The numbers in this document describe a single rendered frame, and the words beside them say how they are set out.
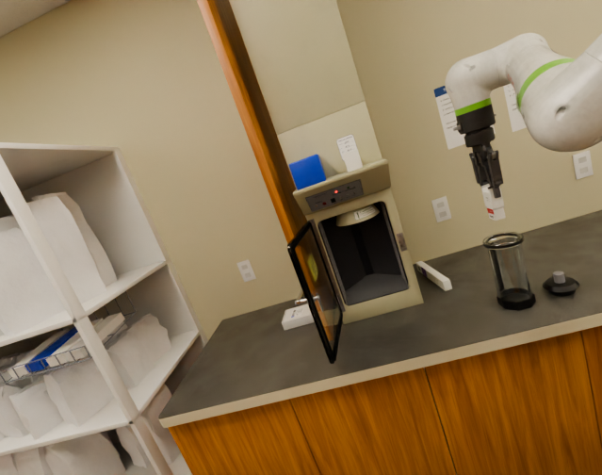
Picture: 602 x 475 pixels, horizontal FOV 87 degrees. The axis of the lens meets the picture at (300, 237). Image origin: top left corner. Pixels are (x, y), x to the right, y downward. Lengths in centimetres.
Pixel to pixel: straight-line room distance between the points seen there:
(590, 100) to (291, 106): 82
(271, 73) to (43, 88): 130
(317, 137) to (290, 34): 33
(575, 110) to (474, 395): 88
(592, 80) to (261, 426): 122
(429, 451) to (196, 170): 153
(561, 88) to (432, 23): 113
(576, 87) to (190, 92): 148
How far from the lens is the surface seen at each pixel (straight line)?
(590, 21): 198
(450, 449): 136
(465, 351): 110
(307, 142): 117
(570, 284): 128
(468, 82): 104
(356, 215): 121
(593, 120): 65
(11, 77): 228
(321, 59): 120
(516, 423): 136
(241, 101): 112
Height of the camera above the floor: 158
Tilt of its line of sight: 12 degrees down
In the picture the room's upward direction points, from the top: 20 degrees counter-clockwise
